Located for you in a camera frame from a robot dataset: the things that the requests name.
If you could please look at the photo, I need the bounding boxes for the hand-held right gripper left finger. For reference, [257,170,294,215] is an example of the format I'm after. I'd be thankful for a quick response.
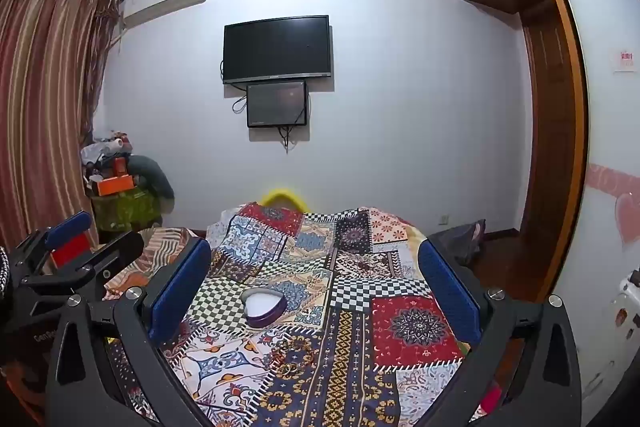
[44,238,216,427]

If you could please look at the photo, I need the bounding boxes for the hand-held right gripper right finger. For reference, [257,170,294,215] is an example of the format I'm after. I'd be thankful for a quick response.
[418,238,583,427]

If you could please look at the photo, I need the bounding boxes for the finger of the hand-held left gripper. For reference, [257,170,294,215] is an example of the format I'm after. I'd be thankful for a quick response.
[10,211,94,280]
[20,232,146,308]

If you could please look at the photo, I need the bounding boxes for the purple heart-shaped tin box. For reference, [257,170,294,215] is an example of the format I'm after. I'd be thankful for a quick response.
[239,288,288,329]

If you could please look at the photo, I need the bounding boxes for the heap of bracelets and rings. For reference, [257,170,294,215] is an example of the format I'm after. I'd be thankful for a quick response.
[272,338,321,378]

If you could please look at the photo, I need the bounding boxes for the red panel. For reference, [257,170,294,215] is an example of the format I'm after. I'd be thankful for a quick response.
[50,232,92,269]

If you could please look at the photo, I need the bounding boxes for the orange striped bed sheet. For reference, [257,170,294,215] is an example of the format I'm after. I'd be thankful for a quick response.
[105,227,201,303]

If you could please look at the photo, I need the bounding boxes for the green patterned cloth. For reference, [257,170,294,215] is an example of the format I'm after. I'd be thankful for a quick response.
[92,189,162,233]

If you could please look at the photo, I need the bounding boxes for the dark bag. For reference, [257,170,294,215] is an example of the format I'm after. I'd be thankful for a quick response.
[430,219,487,265]

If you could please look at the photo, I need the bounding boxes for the orange cardboard box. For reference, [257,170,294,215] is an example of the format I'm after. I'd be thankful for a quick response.
[97,174,137,196]

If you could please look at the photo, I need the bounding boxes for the dark green cushion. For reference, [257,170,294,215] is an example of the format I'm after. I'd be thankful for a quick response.
[129,154,176,204]

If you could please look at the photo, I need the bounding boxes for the white plastic bags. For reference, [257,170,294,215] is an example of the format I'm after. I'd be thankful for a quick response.
[80,133,132,168]

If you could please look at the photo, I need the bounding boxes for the colourful patchwork blanket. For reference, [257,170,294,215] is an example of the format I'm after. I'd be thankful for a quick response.
[105,202,501,427]

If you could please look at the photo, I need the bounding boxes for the yellow plush item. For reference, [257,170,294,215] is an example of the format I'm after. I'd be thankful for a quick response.
[261,188,307,210]

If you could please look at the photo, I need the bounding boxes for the striped red curtain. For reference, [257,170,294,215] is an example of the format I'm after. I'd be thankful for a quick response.
[0,0,121,253]

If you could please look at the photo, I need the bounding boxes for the white plastic fixture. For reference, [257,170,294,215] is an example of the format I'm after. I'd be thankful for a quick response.
[614,267,640,344]

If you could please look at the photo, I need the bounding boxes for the brown wooden door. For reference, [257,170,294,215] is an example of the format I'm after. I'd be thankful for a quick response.
[520,12,563,298]

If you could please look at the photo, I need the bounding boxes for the red and white label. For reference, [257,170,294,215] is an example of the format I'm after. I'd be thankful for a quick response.
[611,49,637,72]

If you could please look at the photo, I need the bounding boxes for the black television cable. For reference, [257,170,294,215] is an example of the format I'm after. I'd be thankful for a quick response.
[220,59,248,114]

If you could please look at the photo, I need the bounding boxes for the small black wall monitor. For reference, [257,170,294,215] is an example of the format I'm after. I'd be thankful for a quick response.
[246,80,308,128]

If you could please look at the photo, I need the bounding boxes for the large black wall television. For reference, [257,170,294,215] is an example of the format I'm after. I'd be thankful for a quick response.
[223,15,333,85]

